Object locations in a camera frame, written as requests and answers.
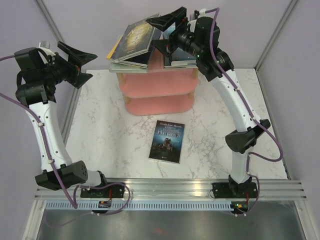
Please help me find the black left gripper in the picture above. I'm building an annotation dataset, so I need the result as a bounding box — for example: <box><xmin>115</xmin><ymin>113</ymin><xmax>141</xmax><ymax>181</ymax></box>
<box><xmin>41</xmin><ymin>42</ymin><xmax>98</xmax><ymax>89</ymax></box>

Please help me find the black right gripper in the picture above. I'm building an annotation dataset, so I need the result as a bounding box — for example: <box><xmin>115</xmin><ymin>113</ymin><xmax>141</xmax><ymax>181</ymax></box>
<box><xmin>145</xmin><ymin>6</ymin><xmax>203</xmax><ymax>59</ymax></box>

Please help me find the blue 20000 Leagues book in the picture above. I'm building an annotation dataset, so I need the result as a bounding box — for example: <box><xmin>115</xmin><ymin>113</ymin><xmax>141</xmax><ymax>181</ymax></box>
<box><xmin>168</xmin><ymin>47</ymin><xmax>196</xmax><ymax>62</ymax></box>

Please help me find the green gold fantasy book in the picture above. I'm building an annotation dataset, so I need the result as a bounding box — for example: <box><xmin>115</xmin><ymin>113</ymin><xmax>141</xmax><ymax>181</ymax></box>
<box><xmin>111</xmin><ymin>18</ymin><xmax>155</xmax><ymax>62</ymax></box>

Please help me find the dark Moon and Sixpence book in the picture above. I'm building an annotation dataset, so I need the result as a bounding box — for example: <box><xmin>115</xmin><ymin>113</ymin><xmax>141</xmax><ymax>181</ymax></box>
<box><xmin>163</xmin><ymin>56</ymin><xmax>197</xmax><ymax>69</ymax></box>

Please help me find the yellow Little Prince book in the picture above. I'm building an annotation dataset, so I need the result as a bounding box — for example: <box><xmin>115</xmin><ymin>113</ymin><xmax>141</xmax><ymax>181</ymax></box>
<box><xmin>106</xmin><ymin>35</ymin><xmax>123</xmax><ymax>60</ymax></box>

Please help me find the pale green Great Gatsby book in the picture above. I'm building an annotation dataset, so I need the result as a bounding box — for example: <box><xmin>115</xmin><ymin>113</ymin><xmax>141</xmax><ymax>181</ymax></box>
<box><xmin>109</xmin><ymin>62</ymin><xmax>148</xmax><ymax>74</ymax></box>

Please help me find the purple Robinson Crusoe book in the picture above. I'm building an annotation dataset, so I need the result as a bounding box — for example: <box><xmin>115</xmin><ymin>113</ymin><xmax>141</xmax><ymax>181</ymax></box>
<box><xmin>108</xmin><ymin>46</ymin><xmax>155</xmax><ymax>69</ymax></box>

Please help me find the dark Emily Bronte book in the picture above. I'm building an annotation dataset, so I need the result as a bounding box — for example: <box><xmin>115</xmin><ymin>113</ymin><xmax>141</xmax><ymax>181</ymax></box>
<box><xmin>149</xmin><ymin>120</ymin><xmax>185</xmax><ymax>164</ymax></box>

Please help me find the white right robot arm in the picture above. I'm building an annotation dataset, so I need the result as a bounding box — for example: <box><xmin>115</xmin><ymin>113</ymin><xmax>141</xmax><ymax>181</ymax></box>
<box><xmin>146</xmin><ymin>7</ymin><xmax>271</xmax><ymax>197</ymax></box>

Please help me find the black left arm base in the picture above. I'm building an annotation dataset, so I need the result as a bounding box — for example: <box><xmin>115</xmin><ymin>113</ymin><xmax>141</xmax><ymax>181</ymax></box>
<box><xmin>79</xmin><ymin>182</ymin><xmax>137</xmax><ymax>217</ymax></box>

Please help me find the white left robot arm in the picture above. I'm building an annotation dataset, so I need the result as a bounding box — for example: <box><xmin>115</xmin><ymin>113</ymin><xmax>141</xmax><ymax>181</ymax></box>
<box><xmin>14</xmin><ymin>41</ymin><xmax>110</xmax><ymax>198</ymax></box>

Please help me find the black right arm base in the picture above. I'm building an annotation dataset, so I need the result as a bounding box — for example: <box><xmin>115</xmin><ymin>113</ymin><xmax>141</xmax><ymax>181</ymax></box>
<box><xmin>210</xmin><ymin>180</ymin><xmax>260</xmax><ymax>217</ymax></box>

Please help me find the pink three-tier shelf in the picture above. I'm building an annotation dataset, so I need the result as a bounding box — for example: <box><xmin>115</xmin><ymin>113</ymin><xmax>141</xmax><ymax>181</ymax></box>
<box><xmin>116</xmin><ymin>50</ymin><xmax>199</xmax><ymax>116</ymax></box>

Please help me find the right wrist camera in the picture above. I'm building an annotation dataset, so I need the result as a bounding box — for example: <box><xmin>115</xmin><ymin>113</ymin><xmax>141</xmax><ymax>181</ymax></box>
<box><xmin>190</xmin><ymin>8</ymin><xmax>207</xmax><ymax>21</ymax></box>

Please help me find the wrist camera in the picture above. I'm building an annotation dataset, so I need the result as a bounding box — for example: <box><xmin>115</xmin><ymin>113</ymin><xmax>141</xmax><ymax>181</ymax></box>
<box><xmin>190</xmin><ymin>8</ymin><xmax>207</xmax><ymax>21</ymax></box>
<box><xmin>38</xmin><ymin>40</ymin><xmax>55</xmax><ymax>56</ymax></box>

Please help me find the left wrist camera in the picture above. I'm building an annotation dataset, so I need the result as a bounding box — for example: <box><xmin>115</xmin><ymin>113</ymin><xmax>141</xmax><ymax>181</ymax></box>
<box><xmin>38</xmin><ymin>40</ymin><xmax>55</xmax><ymax>56</ymax></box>

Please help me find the white slotted cable duct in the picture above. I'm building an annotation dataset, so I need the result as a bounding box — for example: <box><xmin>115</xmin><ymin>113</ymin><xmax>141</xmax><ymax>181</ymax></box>
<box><xmin>44</xmin><ymin>201</ymin><xmax>237</xmax><ymax>212</ymax></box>

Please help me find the aluminium frame rail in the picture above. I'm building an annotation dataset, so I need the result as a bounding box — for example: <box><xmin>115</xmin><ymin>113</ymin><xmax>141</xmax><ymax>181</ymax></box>
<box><xmin>34</xmin><ymin>178</ymin><xmax>308</xmax><ymax>201</ymax></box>

